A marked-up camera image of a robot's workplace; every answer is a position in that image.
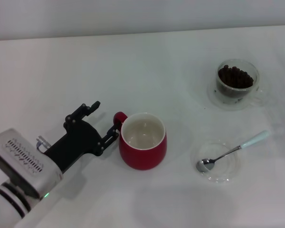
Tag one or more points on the pile of coffee beans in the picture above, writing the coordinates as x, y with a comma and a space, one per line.
235, 76

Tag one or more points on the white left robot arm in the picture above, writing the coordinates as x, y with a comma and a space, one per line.
7, 206

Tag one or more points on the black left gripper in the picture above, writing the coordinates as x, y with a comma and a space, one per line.
78, 140

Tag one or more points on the clear glass saucer with crumbs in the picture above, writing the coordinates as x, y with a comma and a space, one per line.
215, 101

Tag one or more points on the silver vented left wrist module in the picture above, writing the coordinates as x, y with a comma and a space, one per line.
19, 164

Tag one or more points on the red ceramic mug white inside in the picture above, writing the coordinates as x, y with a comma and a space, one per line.
142, 159

